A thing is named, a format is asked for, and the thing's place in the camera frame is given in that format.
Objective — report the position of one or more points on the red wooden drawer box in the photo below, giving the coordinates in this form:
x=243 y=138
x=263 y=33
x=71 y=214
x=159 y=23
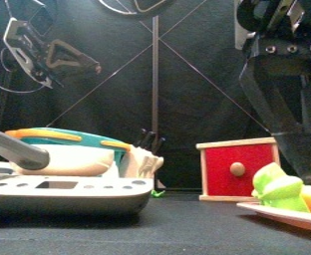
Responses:
x=238 y=169

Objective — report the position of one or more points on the light green toy food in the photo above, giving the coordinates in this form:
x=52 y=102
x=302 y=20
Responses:
x=278 y=189

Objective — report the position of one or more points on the white bowl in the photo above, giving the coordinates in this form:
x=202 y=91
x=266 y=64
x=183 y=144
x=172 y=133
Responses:
x=69 y=161

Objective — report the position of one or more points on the white toy knife block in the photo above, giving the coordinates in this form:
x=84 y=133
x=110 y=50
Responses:
x=140 y=162

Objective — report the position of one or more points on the pale pink plate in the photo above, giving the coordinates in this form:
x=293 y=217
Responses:
x=286 y=215

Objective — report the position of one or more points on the bent green toy vegetable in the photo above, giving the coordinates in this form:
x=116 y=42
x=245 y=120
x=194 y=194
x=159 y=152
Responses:
x=156 y=193

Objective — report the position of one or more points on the grey dish rack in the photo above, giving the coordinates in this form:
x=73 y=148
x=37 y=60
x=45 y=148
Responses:
x=64 y=192

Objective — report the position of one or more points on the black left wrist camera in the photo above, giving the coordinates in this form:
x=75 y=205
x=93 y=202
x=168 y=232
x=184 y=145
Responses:
x=36 y=15

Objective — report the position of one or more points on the metal frame pole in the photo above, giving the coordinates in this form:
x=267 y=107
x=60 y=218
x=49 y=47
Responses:
x=155 y=76

